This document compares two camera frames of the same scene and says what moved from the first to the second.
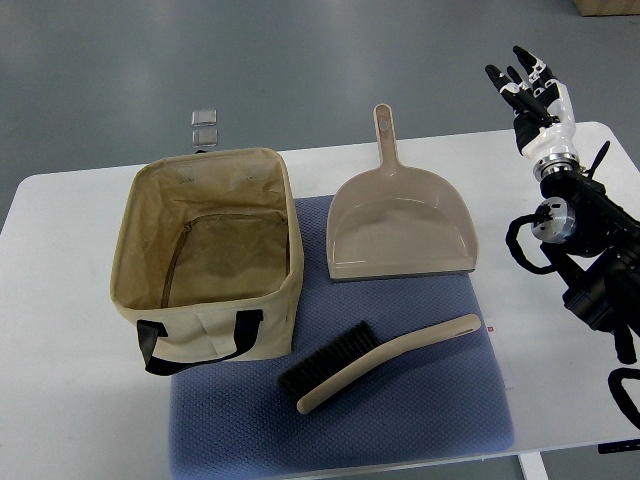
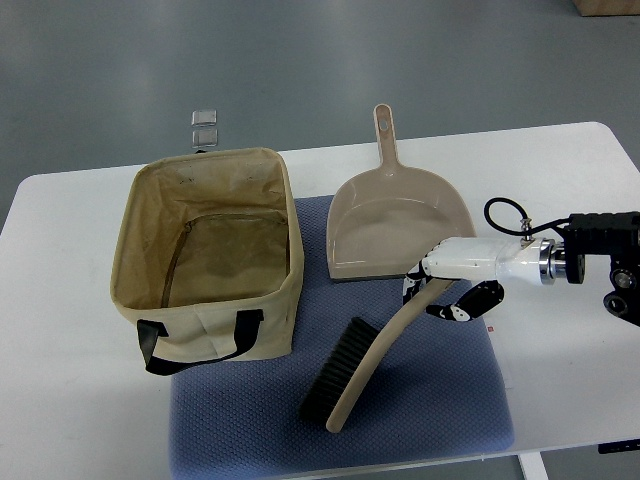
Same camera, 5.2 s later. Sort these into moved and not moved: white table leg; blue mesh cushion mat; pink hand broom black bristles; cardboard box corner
Moved: pink hand broom black bristles
Not moved: white table leg; cardboard box corner; blue mesh cushion mat
